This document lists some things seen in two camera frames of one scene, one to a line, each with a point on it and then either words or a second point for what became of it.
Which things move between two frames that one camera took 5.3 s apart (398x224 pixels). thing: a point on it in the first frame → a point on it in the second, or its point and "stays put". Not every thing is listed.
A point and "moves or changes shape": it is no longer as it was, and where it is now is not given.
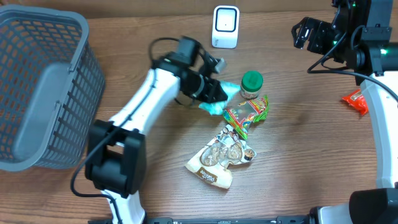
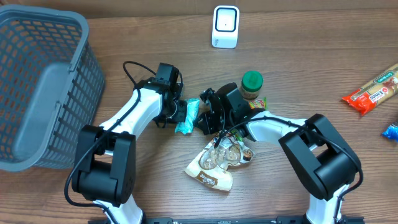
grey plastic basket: x=52 y=84 stays put
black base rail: x=293 y=219 stays put
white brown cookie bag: x=211 y=162 stays put
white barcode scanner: x=225 y=27 stays put
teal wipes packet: x=217 y=107 moves or changes shape
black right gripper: x=317 y=28 → x=204 y=127
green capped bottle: x=251 y=83 stays put
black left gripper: x=207 y=95 → x=181 y=117
